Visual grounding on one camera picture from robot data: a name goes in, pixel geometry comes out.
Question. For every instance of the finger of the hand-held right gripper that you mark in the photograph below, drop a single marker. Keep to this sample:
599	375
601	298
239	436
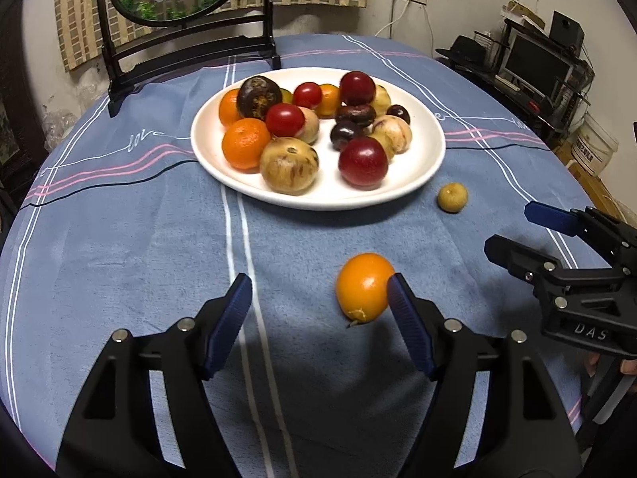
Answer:
517	256
550	216

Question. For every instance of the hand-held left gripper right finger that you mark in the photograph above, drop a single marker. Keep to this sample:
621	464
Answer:
408	323

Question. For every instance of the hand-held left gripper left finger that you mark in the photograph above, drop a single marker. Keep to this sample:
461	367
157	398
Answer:
226	323

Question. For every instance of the small tan longan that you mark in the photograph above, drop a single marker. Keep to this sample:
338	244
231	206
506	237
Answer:
452	197

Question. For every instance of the white oval plate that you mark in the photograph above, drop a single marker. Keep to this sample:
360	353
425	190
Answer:
323	189

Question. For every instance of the red plum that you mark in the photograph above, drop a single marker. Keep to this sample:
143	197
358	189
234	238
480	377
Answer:
357	87
363	162

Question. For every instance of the large beige asian pear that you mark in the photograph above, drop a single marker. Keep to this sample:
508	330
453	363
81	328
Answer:
288	164

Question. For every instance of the pale asian pear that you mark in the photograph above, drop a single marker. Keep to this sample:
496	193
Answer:
395	132
382	102

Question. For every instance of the orange mandarin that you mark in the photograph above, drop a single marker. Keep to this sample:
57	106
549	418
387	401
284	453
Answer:
228	109
246	143

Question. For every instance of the dark purple plum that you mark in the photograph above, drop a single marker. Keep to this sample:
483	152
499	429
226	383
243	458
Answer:
398	113
346	135

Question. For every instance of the red cherry tomato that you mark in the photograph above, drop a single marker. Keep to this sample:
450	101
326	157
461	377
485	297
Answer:
284	119
307	94

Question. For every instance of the reddish-brown water chestnut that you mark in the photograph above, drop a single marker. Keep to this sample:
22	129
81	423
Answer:
355	114

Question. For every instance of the dark brown water chestnut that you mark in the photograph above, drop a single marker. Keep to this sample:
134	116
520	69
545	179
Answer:
259	97

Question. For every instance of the olive green plum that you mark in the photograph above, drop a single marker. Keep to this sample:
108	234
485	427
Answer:
285	95

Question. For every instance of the person's right hand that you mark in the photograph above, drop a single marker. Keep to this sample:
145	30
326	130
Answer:
591	364

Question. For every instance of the cardboard box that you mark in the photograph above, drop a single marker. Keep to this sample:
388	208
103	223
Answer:
597	189

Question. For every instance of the white bucket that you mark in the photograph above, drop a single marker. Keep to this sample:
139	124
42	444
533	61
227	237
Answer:
594	147

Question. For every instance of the black television stand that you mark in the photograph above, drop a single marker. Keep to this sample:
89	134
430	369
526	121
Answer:
542	124

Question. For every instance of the white keyboard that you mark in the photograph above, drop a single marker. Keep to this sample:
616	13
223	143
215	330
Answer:
507	83

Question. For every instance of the blue striped tablecloth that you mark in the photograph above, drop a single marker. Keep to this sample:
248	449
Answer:
124	219

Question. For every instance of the computer monitor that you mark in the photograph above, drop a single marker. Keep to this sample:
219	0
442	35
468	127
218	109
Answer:
537	62

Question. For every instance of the black hat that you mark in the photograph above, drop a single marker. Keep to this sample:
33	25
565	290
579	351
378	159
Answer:
465	50

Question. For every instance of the black speaker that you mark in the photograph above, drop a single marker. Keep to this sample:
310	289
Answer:
566	27

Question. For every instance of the clear plastic wrap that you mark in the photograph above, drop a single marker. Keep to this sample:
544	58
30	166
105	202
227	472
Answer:
59	129

